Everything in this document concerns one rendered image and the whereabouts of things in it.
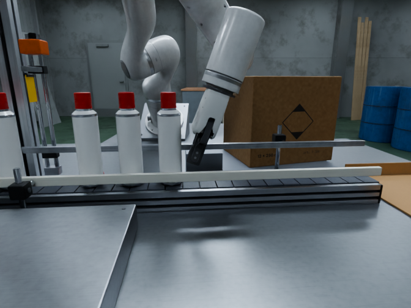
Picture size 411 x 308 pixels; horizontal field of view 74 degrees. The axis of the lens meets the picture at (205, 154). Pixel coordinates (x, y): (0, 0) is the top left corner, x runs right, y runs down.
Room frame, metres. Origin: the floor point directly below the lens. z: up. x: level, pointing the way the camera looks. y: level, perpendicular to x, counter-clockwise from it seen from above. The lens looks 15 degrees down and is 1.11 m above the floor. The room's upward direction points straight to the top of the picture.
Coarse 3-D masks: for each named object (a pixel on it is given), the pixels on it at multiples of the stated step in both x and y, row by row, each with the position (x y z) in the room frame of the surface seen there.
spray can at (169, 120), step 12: (168, 96) 0.58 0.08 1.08; (168, 108) 0.58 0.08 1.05; (168, 120) 0.58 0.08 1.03; (180, 120) 0.60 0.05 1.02; (168, 132) 0.58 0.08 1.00; (180, 132) 0.60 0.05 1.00; (168, 144) 0.58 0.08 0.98; (180, 144) 0.59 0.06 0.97; (168, 156) 0.58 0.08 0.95; (180, 156) 0.59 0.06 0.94; (168, 168) 0.58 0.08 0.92; (180, 168) 0.59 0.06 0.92
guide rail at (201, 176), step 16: (32, 176) 0.54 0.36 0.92; (48, 176) 0.54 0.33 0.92; (64, 176) 0.54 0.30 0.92; (80, 176) 0.54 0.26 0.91; (96, 176) 0.55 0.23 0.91; (112, 176) 0.55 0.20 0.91; (128, 176) 0.55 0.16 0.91; (144, 176) 0.55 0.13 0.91; (160, 176) 0.56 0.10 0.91; (176, 176) 0.56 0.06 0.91; (192, 176) 0.56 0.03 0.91; (208, 176) 0.57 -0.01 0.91; (224, 176) 0.57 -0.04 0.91; (240, 176) 0.57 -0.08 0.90; (256, 176) 0.58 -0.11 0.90; (272, 176) 0.58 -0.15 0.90; (288, 176) 0.58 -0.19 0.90; (304, 176) 0.59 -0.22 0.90; (320, 176) 0.59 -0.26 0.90; (336, 176) 0.59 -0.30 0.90; (352, 176) 0.60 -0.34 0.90
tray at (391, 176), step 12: (384, 168) 0.78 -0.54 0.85; (396, 168) 0.79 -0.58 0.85; (408, 168) 0.79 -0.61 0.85; (384, 180) 0.73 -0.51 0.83; (396, 180) 0.73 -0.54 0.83; (408, 180) 0.73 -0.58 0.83; (384, 192) 0.64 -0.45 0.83; (396, 192) 0.64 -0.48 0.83; (408, 192) 0.64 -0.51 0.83; (396, 204) 0.58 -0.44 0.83; (408, 204) 0.58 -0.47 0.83
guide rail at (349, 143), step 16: (144, 144) 0.63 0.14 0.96; (208, 144) 0.64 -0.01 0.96; (224, 144) 0.64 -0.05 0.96; (240, 144) 0.65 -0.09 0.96; (256, 144) 0.65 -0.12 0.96; (272, 144) 0.65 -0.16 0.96; (288, 144) 0.66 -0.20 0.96; (304, 144) 0.66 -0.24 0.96; (320, 144) 0.66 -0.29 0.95; (336, 144) 0.67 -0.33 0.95; (352, 144) 0.67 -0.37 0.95
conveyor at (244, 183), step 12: (228, 180) 0.61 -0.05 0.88; (240, 180) 0.61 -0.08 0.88; (252, 180) 0.61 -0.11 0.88; (264, 180) 0.61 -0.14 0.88; (276, 180) 0.61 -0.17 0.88; (288, 180) 0.61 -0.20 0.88; (300, 180) 0.61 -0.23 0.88; (312, 180) 0.61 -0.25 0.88; (324, 180) 0.61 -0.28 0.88; (336, 180) 0.61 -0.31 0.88; (348, 180) 0.61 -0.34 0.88; (360, 180) 0.61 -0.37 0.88; (372, 180) 0.61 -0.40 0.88; (0, 192) 0.54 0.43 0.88; (36, 192) 0.54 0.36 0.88; (48, 192) 0.54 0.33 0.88; (60, 192) 0.54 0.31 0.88; (72, 192) 0.54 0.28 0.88; (84, 192) 0.54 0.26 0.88
